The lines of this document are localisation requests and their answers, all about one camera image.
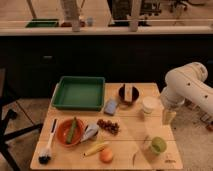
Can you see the white paper cup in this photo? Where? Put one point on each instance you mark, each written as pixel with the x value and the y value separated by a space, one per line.
pixel 149 104

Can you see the orange plastic bowl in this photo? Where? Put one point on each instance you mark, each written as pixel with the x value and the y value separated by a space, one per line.
pixel 63 130

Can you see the green plastic cup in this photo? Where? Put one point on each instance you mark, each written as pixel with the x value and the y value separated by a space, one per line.
pixel 158 145

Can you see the background green tray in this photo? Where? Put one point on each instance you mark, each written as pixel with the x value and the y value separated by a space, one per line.
pixel 38 23

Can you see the tan rectangular eraser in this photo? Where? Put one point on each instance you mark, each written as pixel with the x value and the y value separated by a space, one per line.
pixel 128 92

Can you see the blue sponge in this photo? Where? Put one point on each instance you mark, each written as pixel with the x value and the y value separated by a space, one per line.
pixel 110 107

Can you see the orange fruit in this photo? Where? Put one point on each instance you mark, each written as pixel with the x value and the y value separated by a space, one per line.
pixel 106 155

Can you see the yellow corn cob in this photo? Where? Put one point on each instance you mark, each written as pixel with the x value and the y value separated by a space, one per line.
pixel 96 148

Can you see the white black dish brush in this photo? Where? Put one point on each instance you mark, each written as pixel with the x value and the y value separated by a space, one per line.
pixel 45 153

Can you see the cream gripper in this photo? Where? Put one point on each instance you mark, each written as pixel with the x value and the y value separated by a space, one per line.
pixel 168 116

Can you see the green plastic tray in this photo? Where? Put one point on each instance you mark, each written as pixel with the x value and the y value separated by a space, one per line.
pixel 79 93

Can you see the background blue cup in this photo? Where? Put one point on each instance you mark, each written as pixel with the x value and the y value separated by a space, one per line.
pixel 90 21

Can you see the green cucumber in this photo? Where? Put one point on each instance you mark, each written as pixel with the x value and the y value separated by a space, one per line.
pixel 71 131

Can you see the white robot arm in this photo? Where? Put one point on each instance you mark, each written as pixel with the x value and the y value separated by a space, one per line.
pixel 186 83

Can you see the wooden table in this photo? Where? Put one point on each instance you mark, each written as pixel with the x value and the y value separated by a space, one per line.
pixel 131 146

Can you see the bunch of dark grapes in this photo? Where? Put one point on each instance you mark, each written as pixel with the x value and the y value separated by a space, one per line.
pixel 109 126

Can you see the dark brown bowl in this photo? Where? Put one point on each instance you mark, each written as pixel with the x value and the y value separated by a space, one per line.
pixel 135 95

